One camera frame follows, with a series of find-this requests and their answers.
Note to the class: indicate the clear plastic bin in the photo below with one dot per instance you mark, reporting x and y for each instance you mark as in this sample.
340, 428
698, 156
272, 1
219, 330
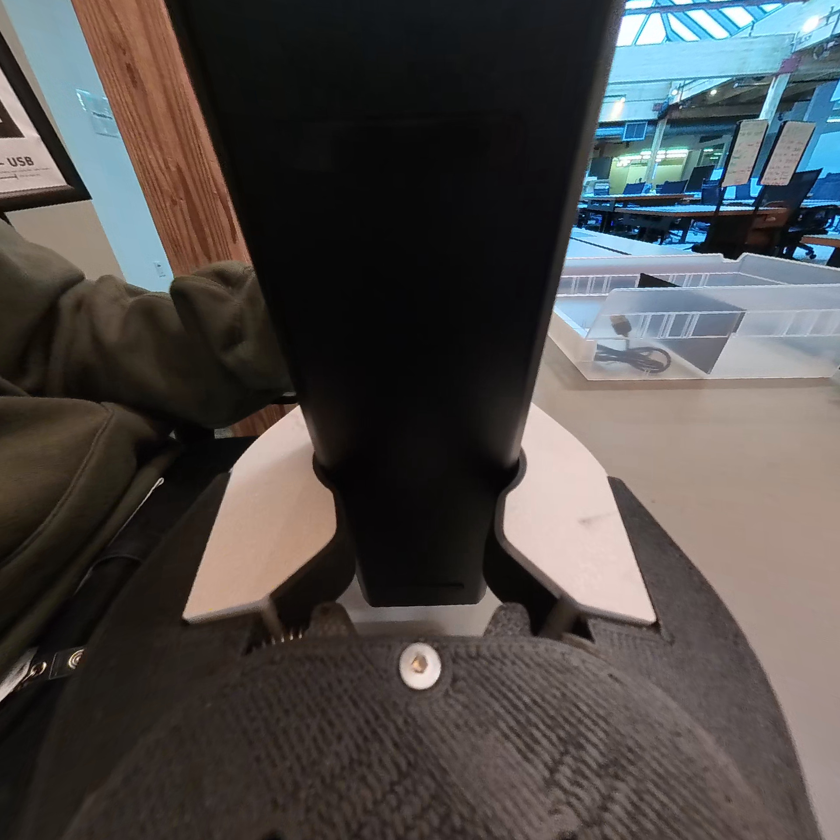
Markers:
741, 328

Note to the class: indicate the black office chair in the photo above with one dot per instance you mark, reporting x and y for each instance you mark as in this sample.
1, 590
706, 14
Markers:
761, 216

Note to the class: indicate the person's dark clothing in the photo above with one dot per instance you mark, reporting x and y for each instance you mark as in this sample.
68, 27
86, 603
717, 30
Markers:
98, 590

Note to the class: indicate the black tower USB hub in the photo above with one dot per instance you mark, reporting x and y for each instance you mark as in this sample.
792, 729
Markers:
407, 262

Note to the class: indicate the white sign board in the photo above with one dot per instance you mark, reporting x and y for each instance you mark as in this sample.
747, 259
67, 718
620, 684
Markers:
745, 152
787, 152

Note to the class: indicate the framed wall poster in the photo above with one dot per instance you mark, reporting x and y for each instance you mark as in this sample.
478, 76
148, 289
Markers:
33, 144

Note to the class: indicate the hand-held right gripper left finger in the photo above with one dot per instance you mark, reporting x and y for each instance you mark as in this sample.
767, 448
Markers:
275, 525

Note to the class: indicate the wooden post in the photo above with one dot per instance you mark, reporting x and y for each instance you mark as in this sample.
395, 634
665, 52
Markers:
164, 131

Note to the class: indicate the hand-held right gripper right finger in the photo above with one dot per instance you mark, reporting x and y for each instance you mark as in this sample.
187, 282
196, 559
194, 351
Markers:
571, 525

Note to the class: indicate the grey desk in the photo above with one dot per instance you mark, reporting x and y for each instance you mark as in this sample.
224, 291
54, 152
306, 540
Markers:
722, 472

